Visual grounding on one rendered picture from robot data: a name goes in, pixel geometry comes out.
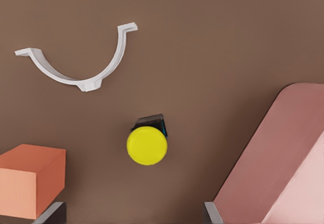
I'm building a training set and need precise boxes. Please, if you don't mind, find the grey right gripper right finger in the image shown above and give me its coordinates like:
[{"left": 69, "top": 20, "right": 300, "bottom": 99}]
[{"left": 204, "top": 201, "right": 225, "bottom": 224}]

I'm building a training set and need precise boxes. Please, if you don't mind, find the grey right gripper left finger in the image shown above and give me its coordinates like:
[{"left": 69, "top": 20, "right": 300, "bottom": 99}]
[{"left": 32, "top": 201, "right": 67, "bottom": 224}]

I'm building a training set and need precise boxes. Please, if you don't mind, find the pink storage box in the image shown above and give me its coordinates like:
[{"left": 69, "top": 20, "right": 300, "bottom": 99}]
[{"left": 213, "top": 82, "right": 324, "bottom": 224}]

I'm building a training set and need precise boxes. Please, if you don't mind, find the yellow push button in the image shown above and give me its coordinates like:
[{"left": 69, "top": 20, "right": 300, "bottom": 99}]
[{"left": 126, "top": 113, "right": 170, "bottom": 166}]

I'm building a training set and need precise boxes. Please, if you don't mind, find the orange block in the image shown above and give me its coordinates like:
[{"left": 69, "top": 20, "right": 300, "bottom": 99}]
[{"left": 0, "top": 144, "right": 66, "bottom": 220}]

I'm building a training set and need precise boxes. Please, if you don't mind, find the white curved bracket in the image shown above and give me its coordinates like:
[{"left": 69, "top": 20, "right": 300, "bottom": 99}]
[{"left": 14, "top": 22, "right": 138, "bottom": 93}]

